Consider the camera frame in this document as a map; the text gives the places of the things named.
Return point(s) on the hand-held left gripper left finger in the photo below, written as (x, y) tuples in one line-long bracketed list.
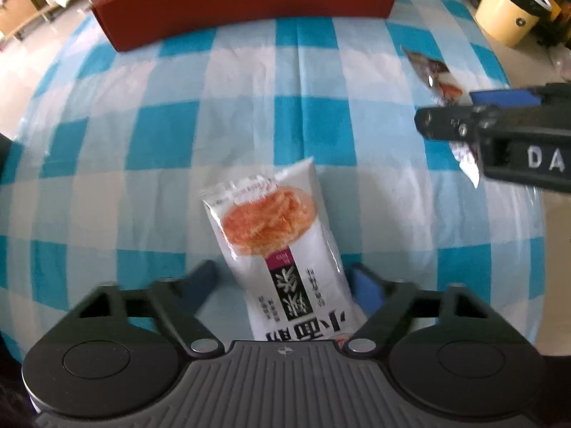
[(200, 285)]

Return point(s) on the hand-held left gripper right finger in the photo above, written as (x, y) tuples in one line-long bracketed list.
[(368, 290)]

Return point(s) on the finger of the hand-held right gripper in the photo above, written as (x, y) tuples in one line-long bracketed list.
[(508, 97), (446, 122)]

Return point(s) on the small brown snack packet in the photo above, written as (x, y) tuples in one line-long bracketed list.
[(439, 82)]

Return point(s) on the white noodle snack packet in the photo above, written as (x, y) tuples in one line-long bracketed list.
[(276, 249)]

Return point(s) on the red cardboard box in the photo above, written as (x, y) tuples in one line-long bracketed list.
[(250, 0)]

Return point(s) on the cream trash bin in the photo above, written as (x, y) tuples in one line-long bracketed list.
[(504, 13)]

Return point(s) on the blue white checked tablecloth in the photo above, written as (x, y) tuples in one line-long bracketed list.
[(178, 142)]

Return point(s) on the wooden TV cabinet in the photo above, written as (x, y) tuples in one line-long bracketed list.
[(22, 13)]

